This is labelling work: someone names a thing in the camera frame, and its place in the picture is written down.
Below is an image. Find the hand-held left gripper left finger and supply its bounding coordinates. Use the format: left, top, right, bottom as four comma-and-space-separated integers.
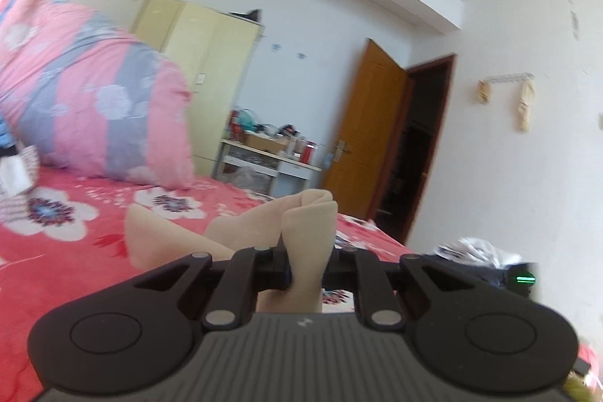
134, 246, 293, 332

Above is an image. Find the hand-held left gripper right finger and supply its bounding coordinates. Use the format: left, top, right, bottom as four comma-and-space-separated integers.
323, 246, 476, 330

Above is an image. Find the beige hoodie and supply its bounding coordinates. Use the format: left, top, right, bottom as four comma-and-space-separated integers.
123, 189, 339, 313

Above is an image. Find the person's right forearm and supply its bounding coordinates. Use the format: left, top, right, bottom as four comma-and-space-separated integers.
565, 371, 603, 402

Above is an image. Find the clear plastic bag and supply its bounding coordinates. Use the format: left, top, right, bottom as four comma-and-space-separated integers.
233, 167, 274, 196

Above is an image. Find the white desk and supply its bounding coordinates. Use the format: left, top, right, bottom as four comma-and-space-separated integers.
212, 138, 323, 200

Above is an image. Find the cardboard box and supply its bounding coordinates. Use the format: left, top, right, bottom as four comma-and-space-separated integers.
245, 133, 288, 154

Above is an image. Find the wooden door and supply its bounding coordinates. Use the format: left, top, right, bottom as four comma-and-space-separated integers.
323, 38, 415, 219

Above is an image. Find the long hanging beige cloth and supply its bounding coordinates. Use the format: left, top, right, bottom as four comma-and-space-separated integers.
516, 81, 535, 133

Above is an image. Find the pink floral blanket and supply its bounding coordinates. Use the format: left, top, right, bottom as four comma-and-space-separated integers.
0, 167, 603, 384

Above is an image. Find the pale yellow wardrobe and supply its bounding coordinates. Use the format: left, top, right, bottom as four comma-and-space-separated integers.
129, 0, 265, 181

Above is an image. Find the pink grey floral quilt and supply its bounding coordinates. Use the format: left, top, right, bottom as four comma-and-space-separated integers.
0, 0, 196, 191

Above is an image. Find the white cloth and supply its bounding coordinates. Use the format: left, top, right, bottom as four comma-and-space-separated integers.
0, 154, 29, 196

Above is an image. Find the wall hook rack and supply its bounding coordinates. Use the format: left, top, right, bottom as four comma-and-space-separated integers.
479, 73, 535, 85

